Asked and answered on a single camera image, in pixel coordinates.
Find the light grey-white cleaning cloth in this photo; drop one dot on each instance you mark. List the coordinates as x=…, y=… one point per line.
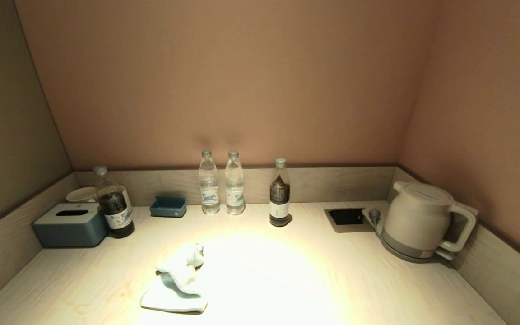
x=169, y=298

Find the clear water bottle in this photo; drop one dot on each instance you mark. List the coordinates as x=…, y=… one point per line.
x=209, y=189
x=234, y=189

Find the dark drink bottle barcode label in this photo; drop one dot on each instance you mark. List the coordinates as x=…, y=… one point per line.
x=280, y=203

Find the small blue plastic tray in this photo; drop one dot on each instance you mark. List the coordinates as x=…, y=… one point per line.
x=168, y=209

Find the recessed black power socket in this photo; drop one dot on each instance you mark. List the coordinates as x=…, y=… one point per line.
x=348, y=218

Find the grey kettle power plug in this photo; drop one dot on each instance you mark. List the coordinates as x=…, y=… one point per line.
x=375, y=215

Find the dark drink bottle blue-print label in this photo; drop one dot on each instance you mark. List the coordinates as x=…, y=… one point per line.
x=115, y=212

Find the grey kettle base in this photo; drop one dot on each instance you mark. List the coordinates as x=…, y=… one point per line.
x=400, y=249

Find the white electric kettle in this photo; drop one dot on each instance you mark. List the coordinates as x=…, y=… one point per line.
x=418, y=216

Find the blue-grey tissue box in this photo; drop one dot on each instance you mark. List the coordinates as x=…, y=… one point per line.
x=68, y=230

